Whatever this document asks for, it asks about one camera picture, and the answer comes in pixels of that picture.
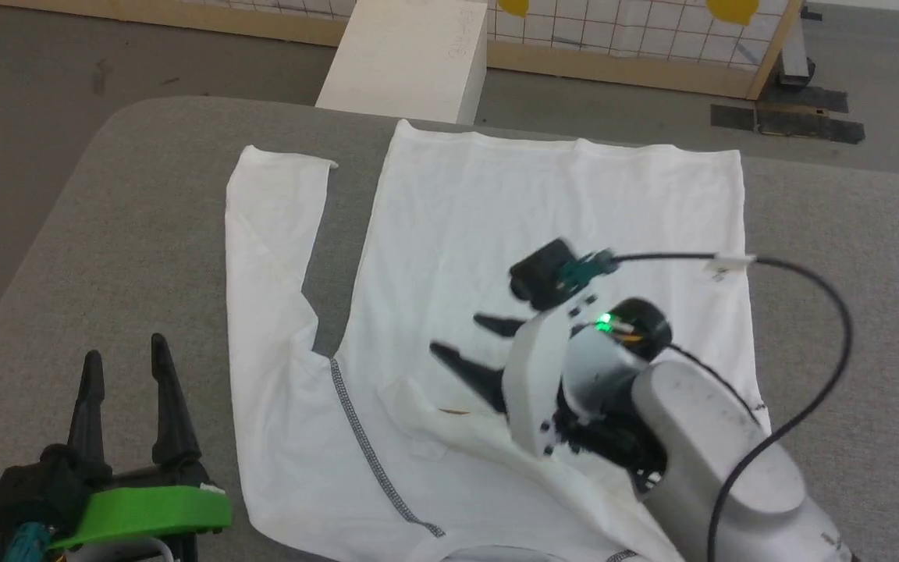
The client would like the long dark floor tape patch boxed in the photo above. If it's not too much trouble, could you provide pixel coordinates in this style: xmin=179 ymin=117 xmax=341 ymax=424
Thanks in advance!
xmin=755 ymin=108 xmax=865 ymax=145

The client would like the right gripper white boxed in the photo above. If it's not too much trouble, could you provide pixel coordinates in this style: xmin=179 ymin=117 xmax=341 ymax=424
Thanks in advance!
xmin=428 ymin=293 xmax=643 ymax=458

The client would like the grey fabric sofa surface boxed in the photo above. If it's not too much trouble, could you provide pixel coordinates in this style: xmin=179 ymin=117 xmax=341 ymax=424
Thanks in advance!
xmin=0 ymin=95 xmax=899 ymax=562

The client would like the lemon print grid screen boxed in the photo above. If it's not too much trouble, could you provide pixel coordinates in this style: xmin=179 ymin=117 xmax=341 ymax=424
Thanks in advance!
xmin=0 ymin=0 xmax=805 ymax=101

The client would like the white rectangular box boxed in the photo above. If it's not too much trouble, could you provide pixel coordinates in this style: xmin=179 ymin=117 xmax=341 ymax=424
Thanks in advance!
xmin=315 ymin=0 xmax=489 ymax=126

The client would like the small black floor tape patch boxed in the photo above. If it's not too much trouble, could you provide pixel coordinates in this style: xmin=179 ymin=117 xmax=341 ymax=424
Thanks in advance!
xmin=711 ymin=103 xmax=757 ymax=132

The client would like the grey screen stand foot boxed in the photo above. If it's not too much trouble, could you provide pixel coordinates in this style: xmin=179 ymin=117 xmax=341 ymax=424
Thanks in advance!
xmin=777 ymin=4 xmax=822 ymax=87

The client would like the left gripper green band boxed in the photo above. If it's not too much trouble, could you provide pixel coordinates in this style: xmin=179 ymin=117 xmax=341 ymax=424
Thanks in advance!
xmin=48 ymin=333 xmax=233 ymax=562

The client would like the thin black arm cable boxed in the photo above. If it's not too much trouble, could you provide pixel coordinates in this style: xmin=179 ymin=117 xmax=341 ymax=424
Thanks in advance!
xmin=664 ymin=343 xmax=766 ymax=414

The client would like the white long-sleeve garment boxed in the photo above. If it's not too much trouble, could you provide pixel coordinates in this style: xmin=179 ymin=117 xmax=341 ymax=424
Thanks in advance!
xmin=225 ymin=119 xmax=772 ymax=562

